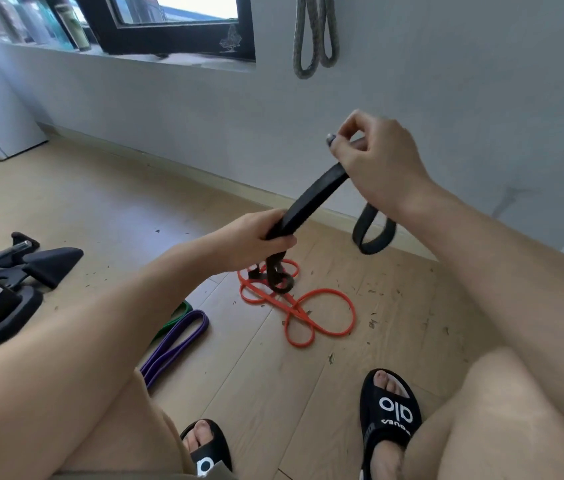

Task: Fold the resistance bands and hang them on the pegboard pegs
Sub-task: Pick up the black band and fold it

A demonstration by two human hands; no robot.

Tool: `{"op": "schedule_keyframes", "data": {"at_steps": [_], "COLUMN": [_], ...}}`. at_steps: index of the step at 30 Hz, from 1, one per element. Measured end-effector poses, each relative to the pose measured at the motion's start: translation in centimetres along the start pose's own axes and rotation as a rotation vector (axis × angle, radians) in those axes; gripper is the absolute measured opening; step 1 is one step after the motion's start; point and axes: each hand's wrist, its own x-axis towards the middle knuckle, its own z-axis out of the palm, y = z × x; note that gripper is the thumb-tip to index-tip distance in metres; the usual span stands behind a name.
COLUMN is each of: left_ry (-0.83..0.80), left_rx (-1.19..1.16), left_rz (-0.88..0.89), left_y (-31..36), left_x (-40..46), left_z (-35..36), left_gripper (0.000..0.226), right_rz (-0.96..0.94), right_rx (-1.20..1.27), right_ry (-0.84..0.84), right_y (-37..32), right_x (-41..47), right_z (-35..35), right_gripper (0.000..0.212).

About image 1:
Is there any person's left hand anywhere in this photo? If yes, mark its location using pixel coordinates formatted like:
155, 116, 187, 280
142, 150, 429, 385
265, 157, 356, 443
212, 209, 298, 276

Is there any person's right hand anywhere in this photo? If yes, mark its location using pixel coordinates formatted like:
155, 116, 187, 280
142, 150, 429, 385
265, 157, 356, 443
328, 110, 436, 221

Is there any black resistance band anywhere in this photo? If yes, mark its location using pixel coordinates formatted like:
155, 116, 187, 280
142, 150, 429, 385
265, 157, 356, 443
248, 136, 398, 295

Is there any person's right forearm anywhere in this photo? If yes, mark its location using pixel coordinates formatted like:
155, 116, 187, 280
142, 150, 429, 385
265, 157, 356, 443
396, 181, 564, 448

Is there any person's left forearm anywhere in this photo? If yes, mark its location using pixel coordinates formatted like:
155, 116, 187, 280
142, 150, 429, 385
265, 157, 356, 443
0, 234, 233, 480

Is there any orange resistance band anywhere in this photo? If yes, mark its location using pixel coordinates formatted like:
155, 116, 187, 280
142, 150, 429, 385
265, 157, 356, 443
237, 259, 357, 348

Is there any grey resistance band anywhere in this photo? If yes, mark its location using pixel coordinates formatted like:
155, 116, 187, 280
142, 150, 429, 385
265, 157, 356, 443
292, 0, 340, 80

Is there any green resistance band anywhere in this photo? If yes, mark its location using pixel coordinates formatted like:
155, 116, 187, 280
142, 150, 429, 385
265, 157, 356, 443
151, 301, 194, 344

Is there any purple resistance band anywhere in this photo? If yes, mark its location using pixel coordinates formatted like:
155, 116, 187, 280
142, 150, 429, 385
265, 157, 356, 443
140, 310, 210, 390

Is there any white tree sticker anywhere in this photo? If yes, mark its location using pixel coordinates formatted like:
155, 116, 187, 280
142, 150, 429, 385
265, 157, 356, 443
219, 24, 242, 55

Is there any person's right black slipper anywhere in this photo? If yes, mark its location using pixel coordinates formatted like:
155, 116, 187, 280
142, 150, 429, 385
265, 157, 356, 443
359, 368, 423, 480

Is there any person's black slipper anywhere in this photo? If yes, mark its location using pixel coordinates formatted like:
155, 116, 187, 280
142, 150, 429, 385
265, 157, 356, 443
359, 368, 423, 480
180, 419, 233, 478

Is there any person's left black slipper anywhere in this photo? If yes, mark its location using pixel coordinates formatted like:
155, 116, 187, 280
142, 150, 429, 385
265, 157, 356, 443
180, 419, 233, 478

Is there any person's left leg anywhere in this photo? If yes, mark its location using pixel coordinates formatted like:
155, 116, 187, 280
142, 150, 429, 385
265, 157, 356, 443
59, 370, 215, 480

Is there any person's leg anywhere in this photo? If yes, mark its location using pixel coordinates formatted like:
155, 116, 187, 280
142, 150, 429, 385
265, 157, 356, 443
369, 346, 564, 480
59, 370, 215, 480

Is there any black exercise machine base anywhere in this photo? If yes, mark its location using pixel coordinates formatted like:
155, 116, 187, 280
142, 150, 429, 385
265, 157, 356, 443
0, 232, 85, 345

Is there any person's right leg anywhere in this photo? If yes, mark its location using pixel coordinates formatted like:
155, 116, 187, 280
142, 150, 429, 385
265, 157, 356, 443
369, 346, 564, 480

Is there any dark green bottle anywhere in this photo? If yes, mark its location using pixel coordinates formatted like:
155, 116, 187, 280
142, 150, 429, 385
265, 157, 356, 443
54, 2, 92, 52

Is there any grey bottle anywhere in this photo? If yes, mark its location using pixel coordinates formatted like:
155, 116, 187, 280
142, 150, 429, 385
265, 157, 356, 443
0, 0, 28, 44

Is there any black window frame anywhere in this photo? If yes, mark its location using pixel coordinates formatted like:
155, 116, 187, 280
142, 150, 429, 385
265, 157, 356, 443
42, 0, 257, 62

